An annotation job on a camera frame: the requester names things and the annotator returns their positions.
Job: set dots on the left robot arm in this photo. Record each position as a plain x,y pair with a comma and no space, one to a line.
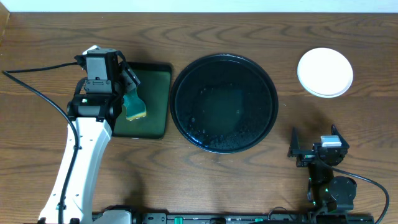
93,116

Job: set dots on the black round tray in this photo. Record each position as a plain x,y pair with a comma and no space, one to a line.
224,103

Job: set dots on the green yellow sponge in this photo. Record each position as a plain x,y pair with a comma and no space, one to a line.
135,107

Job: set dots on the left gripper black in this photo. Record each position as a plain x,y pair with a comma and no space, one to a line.
129,79

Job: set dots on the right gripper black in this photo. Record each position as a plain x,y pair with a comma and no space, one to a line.
311,154

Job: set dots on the black rectangular tray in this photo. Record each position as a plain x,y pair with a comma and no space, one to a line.
154,92

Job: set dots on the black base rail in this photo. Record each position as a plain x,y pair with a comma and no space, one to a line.
122,216

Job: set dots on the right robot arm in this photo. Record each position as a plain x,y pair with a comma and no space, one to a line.
329,193

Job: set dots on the pink plate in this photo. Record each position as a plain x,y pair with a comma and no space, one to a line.
325,72

